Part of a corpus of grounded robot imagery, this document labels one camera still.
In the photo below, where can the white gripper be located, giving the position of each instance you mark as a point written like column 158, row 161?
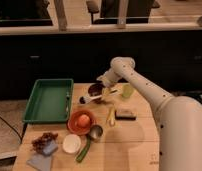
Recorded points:
column 109, row 78

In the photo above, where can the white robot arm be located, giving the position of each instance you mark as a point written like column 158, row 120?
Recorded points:
column 178, row 119

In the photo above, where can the dark purple bowl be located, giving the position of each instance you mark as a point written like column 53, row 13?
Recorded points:
column 96, row 90

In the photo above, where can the orange bowl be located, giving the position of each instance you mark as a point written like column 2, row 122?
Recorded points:
column 72, row 123

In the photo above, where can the light green cup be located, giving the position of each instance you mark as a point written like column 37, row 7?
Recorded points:
column 127, row 91

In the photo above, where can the yellow banana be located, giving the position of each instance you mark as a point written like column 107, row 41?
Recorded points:
column 111, row 116

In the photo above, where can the orange round fruit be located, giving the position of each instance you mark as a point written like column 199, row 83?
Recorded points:
column 83, row 121

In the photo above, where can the small metal cup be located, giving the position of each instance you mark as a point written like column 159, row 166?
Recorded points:
column 96, row 132

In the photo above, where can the green plastic tray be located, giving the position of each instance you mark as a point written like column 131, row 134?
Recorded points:
column 49, row 102

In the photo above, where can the green cucumber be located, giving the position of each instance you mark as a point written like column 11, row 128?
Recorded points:
column 84, row 151

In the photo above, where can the bunch of dark grapes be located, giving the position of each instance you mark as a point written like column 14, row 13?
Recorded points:
column 41, row 142

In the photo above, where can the blue grey cloth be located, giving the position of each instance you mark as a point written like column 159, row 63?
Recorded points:
column 40, row 162

